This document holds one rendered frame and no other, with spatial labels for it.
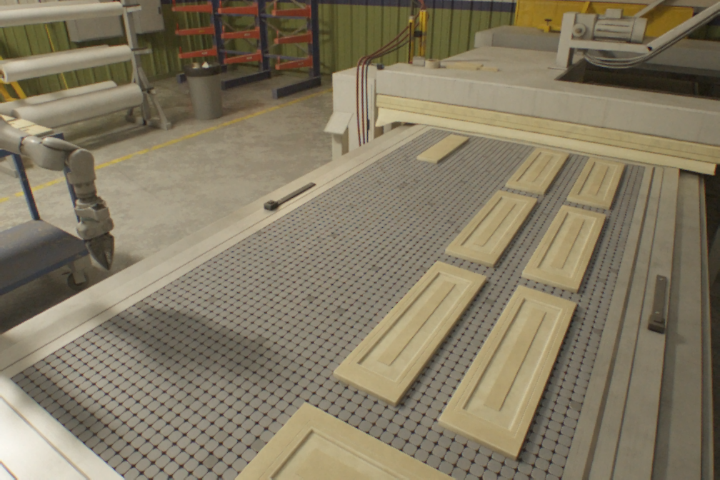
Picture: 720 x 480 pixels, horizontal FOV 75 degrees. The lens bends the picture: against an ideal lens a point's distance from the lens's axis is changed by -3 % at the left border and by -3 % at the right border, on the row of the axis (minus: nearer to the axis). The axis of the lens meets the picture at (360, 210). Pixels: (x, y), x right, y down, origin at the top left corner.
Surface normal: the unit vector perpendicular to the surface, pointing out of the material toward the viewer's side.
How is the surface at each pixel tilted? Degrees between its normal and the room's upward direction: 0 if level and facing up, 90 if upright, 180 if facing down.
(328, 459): 0
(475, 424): 0
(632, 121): 90
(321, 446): 12
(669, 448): 0
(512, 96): 90
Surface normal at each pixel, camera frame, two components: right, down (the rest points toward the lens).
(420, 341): 0.16, -0.83
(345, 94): -0.54, 0.38
